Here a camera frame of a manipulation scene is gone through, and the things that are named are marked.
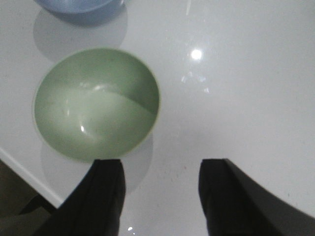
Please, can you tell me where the blue plastic bowl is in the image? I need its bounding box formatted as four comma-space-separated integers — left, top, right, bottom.
35, 0, 113, 14

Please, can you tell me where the green plastic bowl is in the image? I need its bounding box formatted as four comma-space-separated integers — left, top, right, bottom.
33, 47, 160, 162

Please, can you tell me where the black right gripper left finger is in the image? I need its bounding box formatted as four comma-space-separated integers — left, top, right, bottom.
34, 159, 126, 236

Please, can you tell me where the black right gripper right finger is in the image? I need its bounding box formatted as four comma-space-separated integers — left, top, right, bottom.
198, 159, 315, 236

